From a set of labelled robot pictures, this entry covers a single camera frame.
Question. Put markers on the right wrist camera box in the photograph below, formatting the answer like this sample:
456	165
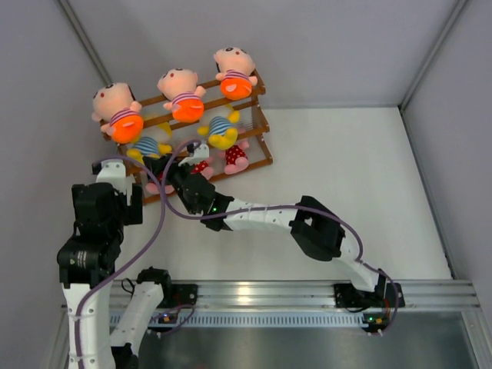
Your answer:
197	150

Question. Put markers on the yellow striped plush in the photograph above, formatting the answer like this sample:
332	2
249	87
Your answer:
218	125
153	142

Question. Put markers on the boy doll orange pants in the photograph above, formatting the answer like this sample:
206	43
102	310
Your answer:
184	94
235	73

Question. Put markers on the wooden shelf rack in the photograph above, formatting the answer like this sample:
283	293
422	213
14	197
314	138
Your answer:
252	126

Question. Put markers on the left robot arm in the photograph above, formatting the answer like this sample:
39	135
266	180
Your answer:
86	265

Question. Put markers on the pink pig plush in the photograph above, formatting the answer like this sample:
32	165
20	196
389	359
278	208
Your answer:
204	168
153	187
235	157

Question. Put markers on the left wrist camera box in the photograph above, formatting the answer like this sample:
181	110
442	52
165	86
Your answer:
113	171

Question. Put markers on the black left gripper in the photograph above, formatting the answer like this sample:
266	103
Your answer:
131	214

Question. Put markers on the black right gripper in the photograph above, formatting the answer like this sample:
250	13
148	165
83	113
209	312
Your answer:
155	164

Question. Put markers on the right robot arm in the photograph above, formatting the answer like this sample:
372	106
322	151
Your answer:
319	233

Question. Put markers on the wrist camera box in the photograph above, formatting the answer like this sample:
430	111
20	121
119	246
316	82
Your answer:
197	150
113	171

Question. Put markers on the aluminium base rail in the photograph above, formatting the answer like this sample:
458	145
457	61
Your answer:
218	304

